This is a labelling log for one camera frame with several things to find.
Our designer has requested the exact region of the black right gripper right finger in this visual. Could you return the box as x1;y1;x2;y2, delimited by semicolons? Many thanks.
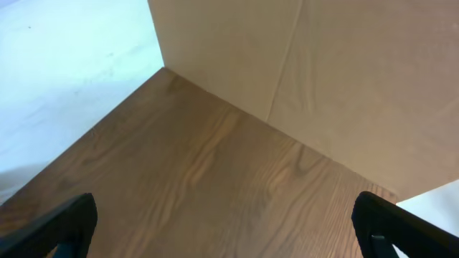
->
351;191;458;258

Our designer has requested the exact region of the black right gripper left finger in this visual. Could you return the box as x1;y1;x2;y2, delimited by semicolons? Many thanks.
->
1;193;98;258

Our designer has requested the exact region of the beige cardboard panel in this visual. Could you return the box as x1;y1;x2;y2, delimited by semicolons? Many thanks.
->
149;0;458;199

